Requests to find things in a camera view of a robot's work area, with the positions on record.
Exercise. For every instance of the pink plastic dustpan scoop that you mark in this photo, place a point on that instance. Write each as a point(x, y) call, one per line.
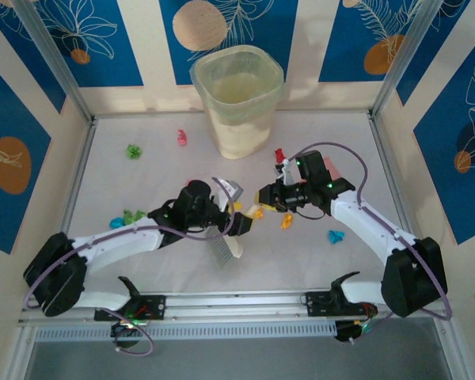
point(333, 168)

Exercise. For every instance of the cream hand brush grey bristles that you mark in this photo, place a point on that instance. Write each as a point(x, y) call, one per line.
point(233, 249)

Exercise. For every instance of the red paper scrap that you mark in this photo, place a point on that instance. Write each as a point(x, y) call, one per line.
point(278, 155)

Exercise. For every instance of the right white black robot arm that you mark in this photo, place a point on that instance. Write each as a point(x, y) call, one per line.
point(364, 225)

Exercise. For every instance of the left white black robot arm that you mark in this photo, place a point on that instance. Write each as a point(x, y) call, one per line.
point(115, 247)

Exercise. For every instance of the green paper scrap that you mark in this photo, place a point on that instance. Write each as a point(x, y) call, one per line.
point(132, 215)
point(134, 151)

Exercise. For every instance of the cream trash bin with bag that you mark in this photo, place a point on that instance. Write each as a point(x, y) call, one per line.
point(237, 130)

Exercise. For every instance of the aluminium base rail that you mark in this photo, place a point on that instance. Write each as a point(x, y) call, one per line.
point(229, 302)

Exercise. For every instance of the right aluminium side rail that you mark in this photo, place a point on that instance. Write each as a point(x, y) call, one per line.
point(397, 206)

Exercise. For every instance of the aluminium side rail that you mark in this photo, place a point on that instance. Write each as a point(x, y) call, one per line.
point(397, 206)
point(77, 190)

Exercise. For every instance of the left black mount plate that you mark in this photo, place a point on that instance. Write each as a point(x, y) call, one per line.
point(155, 306)

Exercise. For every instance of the black mount plate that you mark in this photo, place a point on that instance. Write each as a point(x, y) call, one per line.
point(155, 306)
point(318, 302)

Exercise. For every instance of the right black mount plate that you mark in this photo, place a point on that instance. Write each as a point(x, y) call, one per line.
point(318, 302)

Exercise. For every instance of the left aluminium side rail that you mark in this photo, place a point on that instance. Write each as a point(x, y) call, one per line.
point(77, 190)

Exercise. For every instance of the right aluminium frame post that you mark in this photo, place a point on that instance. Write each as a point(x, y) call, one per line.
point(400, 63)

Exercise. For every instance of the aluminium frame post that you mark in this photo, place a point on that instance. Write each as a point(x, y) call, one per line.
point(400, 63)
point(59, 71)

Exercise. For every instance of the left aluminium frame post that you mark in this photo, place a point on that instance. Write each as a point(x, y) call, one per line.
point(59, 71)

